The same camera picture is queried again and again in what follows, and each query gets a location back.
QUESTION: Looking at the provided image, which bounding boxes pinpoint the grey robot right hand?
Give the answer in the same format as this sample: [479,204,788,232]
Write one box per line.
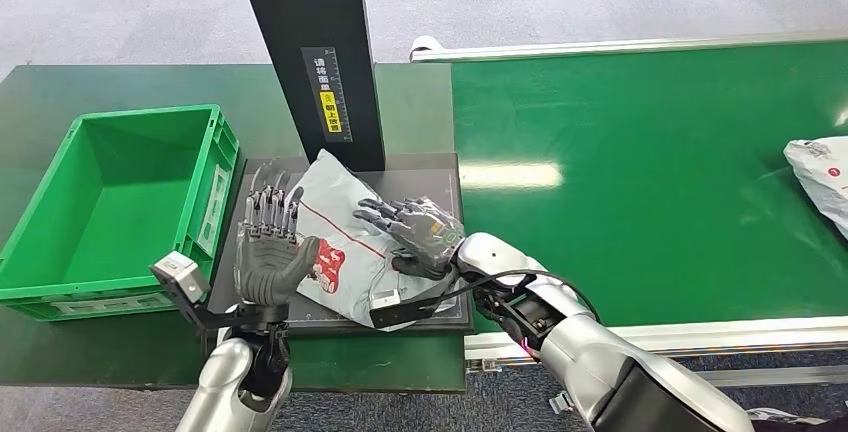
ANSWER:
[352,196,466,281]

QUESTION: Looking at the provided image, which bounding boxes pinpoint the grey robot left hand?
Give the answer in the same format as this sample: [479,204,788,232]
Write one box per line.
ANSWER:
[235,162,322,309]

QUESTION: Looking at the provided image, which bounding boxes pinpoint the grey red-print mailer package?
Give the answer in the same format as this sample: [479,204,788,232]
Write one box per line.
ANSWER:
[284,148,460,334]
[783,136,848,242]

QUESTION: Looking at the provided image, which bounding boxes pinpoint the black weighing scale platform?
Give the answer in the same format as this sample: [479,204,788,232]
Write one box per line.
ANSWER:
[203,153,475,338]

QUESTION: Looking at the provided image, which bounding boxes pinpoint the green plastic crate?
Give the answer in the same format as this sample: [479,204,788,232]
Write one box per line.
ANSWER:
[0,104,241,322]

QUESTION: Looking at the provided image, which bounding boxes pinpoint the black yellow column label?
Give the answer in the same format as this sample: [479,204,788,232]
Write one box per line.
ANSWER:
[301,46,354,144]

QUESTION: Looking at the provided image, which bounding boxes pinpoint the green conveyor belt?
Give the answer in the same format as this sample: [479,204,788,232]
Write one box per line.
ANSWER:
[451,39,848,335]

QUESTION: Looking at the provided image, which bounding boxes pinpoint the black scale column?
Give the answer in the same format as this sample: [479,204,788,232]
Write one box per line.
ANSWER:
[231,0,388,173]

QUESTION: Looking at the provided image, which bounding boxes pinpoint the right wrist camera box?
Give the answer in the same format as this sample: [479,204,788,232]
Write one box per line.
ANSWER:
[368,283,458,332]

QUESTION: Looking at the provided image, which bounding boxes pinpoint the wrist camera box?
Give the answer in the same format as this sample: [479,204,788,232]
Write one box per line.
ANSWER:
[368,283,458,332]
[150,251,240,332]

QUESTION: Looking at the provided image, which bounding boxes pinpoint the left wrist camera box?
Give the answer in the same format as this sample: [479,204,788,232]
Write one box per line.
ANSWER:
[150,251,240,332]

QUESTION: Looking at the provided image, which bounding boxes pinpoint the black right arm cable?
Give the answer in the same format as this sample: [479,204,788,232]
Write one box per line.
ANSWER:
[423,269,602,326]

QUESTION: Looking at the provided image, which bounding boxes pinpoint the metal conveyor bracket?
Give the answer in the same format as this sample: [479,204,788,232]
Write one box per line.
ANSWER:
[548,390,579,416]

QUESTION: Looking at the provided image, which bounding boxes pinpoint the aluminium conveyor frame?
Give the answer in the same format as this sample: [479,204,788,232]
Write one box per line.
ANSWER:
[409,30,848,391]

